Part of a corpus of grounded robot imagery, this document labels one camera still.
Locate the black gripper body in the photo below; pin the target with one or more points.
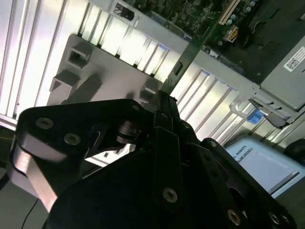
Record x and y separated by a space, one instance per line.
114 195

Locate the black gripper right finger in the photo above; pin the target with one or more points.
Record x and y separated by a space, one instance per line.
214 162

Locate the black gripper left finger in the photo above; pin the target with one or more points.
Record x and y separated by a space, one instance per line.
83 114

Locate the green RAM stick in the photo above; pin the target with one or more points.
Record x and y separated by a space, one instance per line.
190 51

